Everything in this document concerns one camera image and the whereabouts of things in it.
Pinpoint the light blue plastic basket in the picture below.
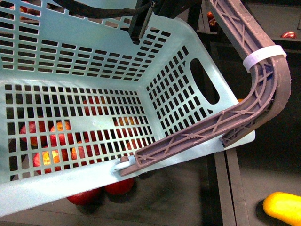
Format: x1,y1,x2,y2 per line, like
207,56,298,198
0,0,256,218

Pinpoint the red apple under basket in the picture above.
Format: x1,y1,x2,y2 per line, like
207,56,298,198
67,187,102,206

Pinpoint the white zip tie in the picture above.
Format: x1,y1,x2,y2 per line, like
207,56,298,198
243,45,287,73

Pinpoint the black sleeved cable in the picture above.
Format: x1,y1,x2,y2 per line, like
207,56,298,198
53,0,151,19

